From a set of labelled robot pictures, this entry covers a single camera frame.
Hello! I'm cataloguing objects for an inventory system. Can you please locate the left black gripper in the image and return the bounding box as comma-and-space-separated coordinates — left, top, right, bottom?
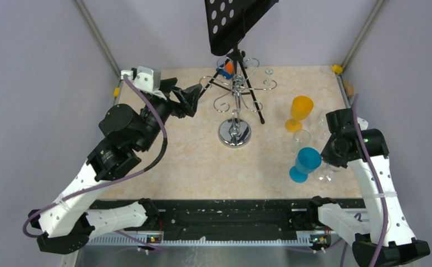
136, 77, 203, 152

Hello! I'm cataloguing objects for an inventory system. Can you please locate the clear wine glass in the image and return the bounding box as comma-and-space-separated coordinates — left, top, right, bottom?
313, 163, 343, 183
289, 129, 311, 154
311, 110, 329, 140

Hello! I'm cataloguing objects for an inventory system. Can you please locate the clear wine glass back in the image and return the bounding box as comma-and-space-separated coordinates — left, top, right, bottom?
313, 163, 343, 183

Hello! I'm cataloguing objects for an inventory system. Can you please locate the blue plastic wine glass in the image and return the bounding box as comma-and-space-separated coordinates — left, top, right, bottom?
289, 147, 322, 183

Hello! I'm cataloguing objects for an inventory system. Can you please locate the yellow plastic wine glass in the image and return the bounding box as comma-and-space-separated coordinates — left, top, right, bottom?
285, 96, 314, 132

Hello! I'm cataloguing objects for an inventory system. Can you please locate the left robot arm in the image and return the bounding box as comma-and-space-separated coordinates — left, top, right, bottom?
23, 75, 203, 255

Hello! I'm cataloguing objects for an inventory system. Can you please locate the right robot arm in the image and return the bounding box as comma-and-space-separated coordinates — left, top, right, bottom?
306, 108, 430, 266

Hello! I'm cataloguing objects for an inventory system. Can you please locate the chrome wine glass rack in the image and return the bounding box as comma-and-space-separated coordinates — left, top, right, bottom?
199, 57, 277, 149

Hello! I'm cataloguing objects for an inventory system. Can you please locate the blue orange toy car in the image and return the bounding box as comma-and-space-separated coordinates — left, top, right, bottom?
216, 61, 234, 80

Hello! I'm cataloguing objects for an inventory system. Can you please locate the black music stand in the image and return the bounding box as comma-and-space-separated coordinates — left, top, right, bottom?
192, 0, 279, 124

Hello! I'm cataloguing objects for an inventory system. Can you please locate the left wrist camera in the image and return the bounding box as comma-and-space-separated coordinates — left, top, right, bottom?
120, 66, 168, 100

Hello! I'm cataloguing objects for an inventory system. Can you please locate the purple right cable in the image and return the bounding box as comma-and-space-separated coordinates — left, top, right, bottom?
339, 93, 389, 267

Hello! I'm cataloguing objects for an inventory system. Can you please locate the black front rail base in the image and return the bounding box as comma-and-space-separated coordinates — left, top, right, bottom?
87, 198, 368, 255

